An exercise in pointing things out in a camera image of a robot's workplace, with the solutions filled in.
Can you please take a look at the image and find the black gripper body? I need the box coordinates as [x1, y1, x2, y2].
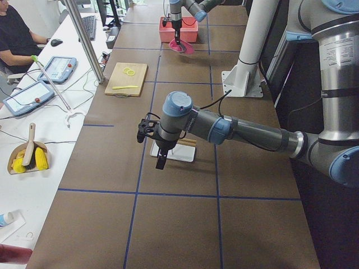
[162, 13, 182, 34]
[137, 113, 180, 157]

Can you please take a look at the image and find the magenta and grey cleaning cloth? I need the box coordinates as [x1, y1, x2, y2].
[169, 39, 194, 54]

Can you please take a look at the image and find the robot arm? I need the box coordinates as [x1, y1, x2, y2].
[137, 1, 358, 188]
[159, 1, 225, 43]

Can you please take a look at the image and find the pink plastic bin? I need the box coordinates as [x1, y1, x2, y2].
[158, 16, 199, 44]

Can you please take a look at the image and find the white tray wooden towel rack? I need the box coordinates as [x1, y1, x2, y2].
[167, 138, 197, 163]

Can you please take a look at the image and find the yellow plastic knife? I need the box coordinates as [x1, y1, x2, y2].
[112, 85, 139, 90]

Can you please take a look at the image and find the bamboo cutting board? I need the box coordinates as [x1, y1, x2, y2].
[104, 62, 148, 97]

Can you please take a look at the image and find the black power box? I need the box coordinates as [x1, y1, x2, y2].
[106, 26, 120, 49]

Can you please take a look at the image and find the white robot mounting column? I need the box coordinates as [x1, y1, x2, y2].
[222, 0, 279, 98]

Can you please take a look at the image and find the black computer keyboard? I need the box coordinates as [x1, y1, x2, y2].
[81, 15, 96, 41]

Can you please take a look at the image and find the far teach pendant tablet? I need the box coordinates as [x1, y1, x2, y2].
[41, 56, 77, 85]

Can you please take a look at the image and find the teach pendant tablet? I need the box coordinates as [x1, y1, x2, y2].
[3, 81, 54, 116]
[41, 56, 77, 85]

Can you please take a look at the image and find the near teach pendant tablet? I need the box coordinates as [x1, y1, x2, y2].
[3, 81, 54, 116]

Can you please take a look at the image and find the wooden dustpan with brush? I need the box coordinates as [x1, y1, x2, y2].
[7, 123, 50, 174]

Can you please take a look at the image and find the black computer mouse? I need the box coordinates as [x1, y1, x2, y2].
[50, 39, 63, 47]

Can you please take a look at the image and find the metal rod with green tip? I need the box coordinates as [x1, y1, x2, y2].
[30, 55, 71, 112]

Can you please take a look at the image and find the seated person in black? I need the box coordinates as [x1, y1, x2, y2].
[1, 1, 50, 73]

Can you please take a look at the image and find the aluminium frame post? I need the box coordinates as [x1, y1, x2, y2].
[64, 0, 105, 84]

